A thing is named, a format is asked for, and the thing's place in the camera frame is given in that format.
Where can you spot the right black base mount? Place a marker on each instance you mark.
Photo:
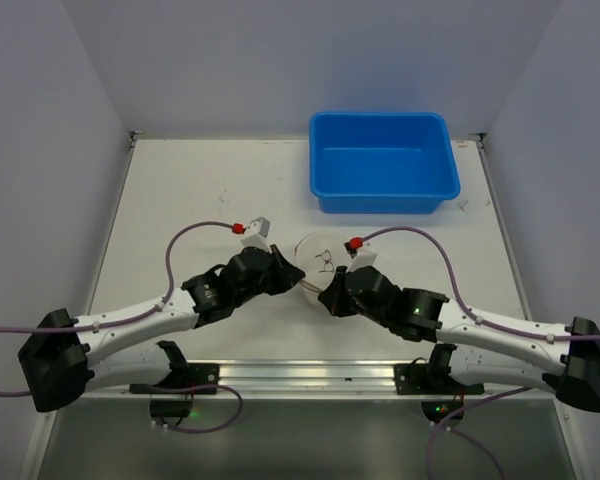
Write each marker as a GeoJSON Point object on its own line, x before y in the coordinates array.
{"type": "Point", "coordinates": [412, 379]}

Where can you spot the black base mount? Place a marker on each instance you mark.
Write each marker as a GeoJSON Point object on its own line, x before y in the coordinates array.
{"type": "Point", "coordinates": [412, 379]}
{"type": "Point", "coordinates": [174, 412]}

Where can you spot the aluminium front rail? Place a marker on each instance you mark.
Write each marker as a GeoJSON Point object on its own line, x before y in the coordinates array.
{"type": "Point", "coordinates": [300, 375]}

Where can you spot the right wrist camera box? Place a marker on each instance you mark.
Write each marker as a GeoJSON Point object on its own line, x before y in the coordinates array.
{"type": "Point", "coordinates": [361, 253]}

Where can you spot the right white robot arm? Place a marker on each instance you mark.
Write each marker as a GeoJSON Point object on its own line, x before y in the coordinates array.
{"type": "Point", "coordinates": [470, 348]}

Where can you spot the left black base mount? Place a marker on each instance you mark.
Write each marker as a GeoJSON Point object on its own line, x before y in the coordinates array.
{"type": "Point", "coordinates": [174, 412]}

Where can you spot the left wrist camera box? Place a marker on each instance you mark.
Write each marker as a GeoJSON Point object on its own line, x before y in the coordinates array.
{"type": "Point", "coordinates": [254, 234]}

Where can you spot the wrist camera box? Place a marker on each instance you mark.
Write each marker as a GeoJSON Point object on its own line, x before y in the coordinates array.
{"type": "Point", "coordinates": [361, 253]}
{"type": "Point", "coordinates": [254, 234]}

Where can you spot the white mesh laundry bag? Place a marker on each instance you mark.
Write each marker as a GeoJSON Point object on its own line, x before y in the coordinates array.
{"type": "Point", "coordinates": [318, 255]}

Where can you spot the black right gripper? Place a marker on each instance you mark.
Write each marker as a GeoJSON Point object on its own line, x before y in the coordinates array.
{"type": "Point", "coordinates": [346, 288]}

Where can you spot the blue plastic bin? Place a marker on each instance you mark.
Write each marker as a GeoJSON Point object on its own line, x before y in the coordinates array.
{"type": "Point", "coordinates": [381, 162]}

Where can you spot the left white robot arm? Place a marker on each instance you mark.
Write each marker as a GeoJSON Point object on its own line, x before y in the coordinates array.
{"type": "Point", "coordinates": [66, 356]}

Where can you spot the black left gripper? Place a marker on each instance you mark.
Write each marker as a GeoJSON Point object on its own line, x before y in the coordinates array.
{"type": "Point", "coordinates": [278, 270]}

